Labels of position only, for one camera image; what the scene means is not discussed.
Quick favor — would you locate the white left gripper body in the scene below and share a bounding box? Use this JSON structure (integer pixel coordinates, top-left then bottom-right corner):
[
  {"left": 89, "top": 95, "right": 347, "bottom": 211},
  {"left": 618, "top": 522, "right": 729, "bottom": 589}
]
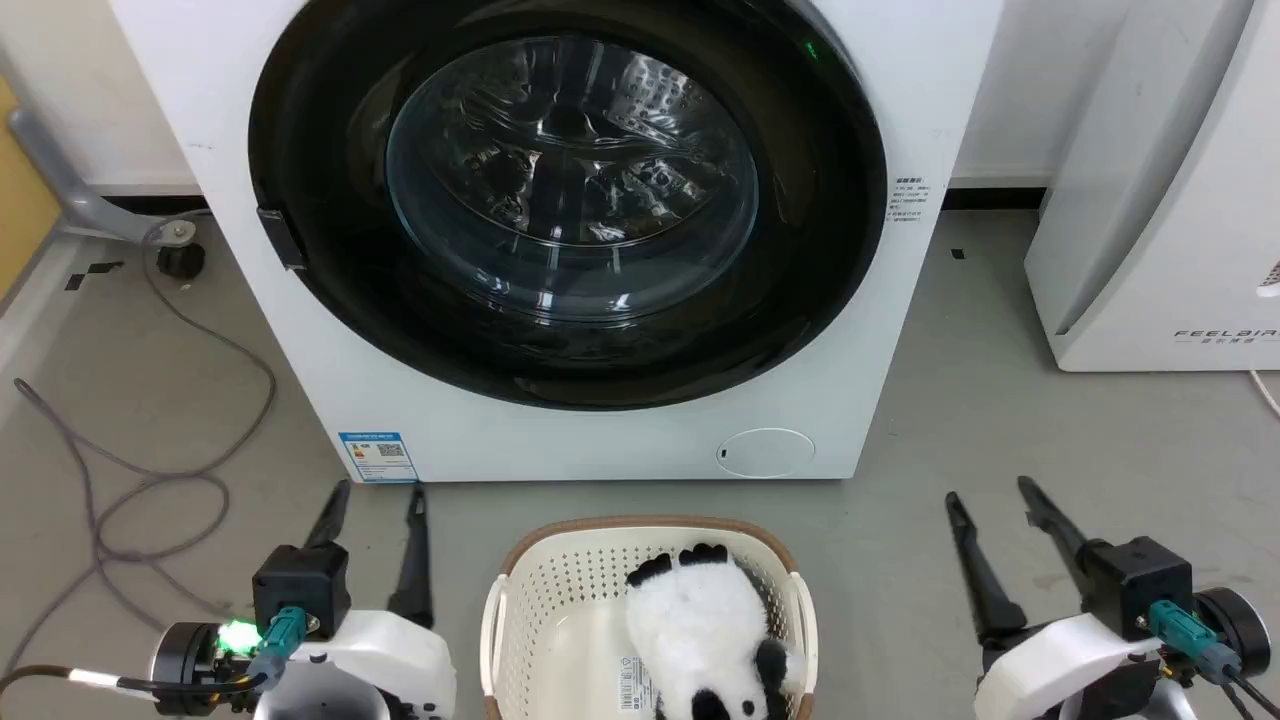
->
[{"left": 254, "top": 610, "right": 458, "bottom": 720}]

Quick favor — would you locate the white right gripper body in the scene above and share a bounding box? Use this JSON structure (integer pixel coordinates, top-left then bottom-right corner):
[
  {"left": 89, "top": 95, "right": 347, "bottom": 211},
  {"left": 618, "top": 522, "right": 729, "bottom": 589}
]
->
[{"left": 974, "top": 611, "right": 1167, "bottom": 720}]

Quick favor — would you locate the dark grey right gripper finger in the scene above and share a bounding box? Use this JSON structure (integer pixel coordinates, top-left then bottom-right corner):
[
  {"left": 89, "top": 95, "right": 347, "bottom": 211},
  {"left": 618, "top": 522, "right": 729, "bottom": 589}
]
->
[
  {"left": 945, "top": 492, "right": 1030, "bottom": 647},
  {"left": 1017, "top": 477, "right": 1112, "bottom": 577}
]

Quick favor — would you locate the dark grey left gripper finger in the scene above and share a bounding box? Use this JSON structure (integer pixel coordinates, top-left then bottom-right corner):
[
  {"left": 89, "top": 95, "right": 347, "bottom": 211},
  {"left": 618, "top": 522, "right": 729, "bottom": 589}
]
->
[
  {"left": 305, "top": 479, "right": 353, "bottom": 549},
  {"left": 387, "top": 485, "right": 436, "bottom": 630}
]

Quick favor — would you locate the white washing machine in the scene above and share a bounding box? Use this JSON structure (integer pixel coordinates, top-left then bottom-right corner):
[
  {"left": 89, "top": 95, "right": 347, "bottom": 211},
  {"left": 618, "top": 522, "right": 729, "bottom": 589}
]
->
[{"left": 108, "top": 0, "right": 1004, "bottom": 485}]

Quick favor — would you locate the black round washer door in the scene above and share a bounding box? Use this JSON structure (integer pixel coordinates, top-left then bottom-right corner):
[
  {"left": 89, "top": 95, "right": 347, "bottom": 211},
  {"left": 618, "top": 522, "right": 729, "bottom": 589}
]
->
[{"left": 247, "top": 0, "right": 889, "bottom": 413}]

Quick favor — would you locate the blue energy label sticker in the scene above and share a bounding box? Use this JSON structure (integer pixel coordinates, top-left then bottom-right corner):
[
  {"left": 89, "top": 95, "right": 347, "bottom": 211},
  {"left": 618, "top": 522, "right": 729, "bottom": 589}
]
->
[{"left": 338, "top": 431, "right": 419, "bottom": 485}]

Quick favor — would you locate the cream plastic laundry basket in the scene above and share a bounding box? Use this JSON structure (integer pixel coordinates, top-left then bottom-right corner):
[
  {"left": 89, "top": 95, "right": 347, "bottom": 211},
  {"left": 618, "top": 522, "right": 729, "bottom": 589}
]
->
[{"left": 480, "top": 516, "right": 819, "bottom": 720}]

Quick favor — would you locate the black and white panda plush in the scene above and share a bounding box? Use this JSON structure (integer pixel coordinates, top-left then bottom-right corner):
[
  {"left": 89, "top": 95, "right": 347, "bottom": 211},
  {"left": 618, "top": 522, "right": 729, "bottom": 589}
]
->
[{"left": 625, "top": 543, "right": 809, "bottom": 720}]

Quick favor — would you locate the white air purifier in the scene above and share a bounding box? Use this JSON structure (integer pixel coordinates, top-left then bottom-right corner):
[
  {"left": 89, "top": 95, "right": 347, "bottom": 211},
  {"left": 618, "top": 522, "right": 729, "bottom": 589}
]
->
[{"left": 1023, "top": 0, "right": 1280, "bottom": 373}]

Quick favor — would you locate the black caster wheel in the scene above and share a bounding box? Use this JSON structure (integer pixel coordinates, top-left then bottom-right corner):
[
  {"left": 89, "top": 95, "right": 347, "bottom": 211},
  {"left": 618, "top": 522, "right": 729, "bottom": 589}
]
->
[{"left": 156, "top": 243, "right": 207, "bottom": 280}]

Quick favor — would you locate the black floor tape strip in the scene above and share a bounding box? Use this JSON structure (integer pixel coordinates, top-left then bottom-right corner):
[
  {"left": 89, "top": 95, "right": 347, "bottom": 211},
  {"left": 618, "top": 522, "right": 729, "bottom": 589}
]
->
[{"left": 64, "top": 261, "right": 125, "bottom": 292}]

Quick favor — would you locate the white text sticker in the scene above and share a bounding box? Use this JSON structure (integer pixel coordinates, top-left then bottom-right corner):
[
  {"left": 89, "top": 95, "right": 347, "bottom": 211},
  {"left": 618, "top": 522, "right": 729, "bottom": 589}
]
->
[{"left": 886, "top": 175, "right": 933, "bottom": 225}]

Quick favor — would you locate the grey metal furniture leg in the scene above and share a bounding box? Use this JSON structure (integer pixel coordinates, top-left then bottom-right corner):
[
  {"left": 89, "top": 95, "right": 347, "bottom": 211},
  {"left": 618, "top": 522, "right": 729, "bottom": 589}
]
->
[{"left": 8, "top": 108, "right": 198, "bottom": 247}]

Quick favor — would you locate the yellow wooden panel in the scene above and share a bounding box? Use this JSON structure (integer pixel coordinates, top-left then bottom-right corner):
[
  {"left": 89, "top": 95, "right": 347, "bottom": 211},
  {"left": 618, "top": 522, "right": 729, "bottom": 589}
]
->
[{"left": 0, "top": 75, "right": 63, "bottom": 301}]

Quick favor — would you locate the black cable with teal plug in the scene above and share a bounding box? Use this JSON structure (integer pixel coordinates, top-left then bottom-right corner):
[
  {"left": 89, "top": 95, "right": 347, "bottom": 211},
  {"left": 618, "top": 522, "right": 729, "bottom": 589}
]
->
[
  {"left": 1148, "top": 600, "right": 1280, "bottom": 720},
  {"left": 0, "top": 606, "right": 307, "bottom": 701}
]

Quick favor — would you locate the grey floor cable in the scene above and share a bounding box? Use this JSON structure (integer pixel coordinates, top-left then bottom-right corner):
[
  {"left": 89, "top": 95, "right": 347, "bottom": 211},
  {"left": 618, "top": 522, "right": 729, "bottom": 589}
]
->
[{"left": 0, "top": 210, "right": 279, "bottom": 681}]

